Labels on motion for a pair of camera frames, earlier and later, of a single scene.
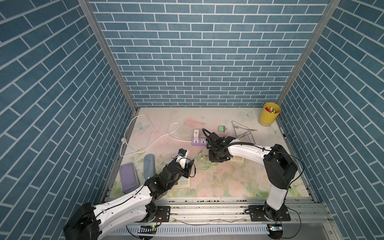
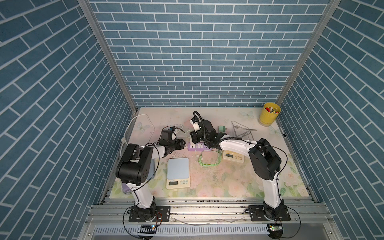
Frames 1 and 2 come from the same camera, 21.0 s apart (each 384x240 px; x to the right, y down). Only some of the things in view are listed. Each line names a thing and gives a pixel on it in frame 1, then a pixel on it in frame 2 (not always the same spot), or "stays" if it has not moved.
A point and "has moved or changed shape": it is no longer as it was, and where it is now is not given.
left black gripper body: (185, 172) -> (176, 145)
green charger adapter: (222, 128) stays
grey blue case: (149, 166) stays
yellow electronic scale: (237, 159) stays
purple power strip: (202, 141) has moved or changed shape
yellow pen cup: (269, 113) stays
